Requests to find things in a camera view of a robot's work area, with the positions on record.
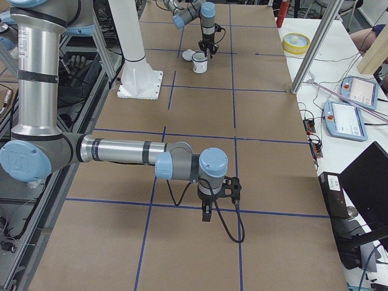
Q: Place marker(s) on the white enamel mug blue rim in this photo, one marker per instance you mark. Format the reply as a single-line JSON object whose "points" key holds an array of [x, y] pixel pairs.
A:
{"points": [[199, 61]]}

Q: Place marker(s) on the white ceramic lid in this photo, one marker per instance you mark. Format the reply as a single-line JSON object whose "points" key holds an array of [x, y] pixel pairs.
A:
{"points": [[187, 55]]}

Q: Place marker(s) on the yellow tape roll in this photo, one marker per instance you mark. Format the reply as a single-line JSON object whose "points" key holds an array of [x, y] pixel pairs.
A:
{"points": [[296, 43]]}

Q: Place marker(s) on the red cylinder bottle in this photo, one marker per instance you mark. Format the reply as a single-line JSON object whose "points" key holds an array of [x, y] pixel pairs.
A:
{"points": [[282, 13]]}

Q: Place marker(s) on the upper orange black adapter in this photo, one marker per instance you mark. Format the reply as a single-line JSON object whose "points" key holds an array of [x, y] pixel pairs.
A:
{"points": [[309, 125]]}

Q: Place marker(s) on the orange black adapter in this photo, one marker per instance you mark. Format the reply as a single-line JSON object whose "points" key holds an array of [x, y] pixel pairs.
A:
{"points": [[309, 125], [316, 149]]}

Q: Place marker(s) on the lower orange black adapter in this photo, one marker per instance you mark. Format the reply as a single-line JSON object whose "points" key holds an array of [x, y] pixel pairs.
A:
{"points": [[316, 149]]}

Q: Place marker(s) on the black box with label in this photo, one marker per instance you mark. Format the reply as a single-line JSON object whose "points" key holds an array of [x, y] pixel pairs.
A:
{"points": [[333, 195]]}

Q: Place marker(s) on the lower teach pendant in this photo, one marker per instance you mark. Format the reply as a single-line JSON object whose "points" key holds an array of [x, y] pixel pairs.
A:
{"points": [[344, 121]]}

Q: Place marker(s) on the teach pendant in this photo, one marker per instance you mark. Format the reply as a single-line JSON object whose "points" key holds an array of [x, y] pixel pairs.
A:
{"points": [[361, 91], [344, 121]]}

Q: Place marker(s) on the black laptop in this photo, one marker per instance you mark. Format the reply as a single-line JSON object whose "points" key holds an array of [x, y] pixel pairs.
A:
{"points": [[365, 183]]}

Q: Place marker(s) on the upper teach pendant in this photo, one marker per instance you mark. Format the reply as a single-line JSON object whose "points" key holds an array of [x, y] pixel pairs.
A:
{"points": [[361, 91]]}

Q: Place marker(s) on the wooden beam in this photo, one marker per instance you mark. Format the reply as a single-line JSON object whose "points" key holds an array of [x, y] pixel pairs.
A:
{"points": [[372, 44]]}

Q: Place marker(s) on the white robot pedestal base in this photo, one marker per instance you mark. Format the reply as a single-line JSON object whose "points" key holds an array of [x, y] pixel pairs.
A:
{"points": [[138, 79]]}

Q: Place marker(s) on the aluminium frame post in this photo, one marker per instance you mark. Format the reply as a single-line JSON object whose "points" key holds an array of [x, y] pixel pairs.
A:
{"points": [[321, 32]]}

